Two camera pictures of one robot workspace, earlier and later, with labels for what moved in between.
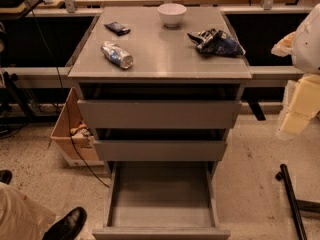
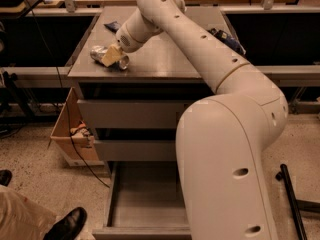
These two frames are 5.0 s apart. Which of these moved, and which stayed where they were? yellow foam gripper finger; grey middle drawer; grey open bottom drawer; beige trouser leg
Moved: yellow foam gripper finger
Stayed: grey middle drawer; beige trouser leg; grey open bottom drawer
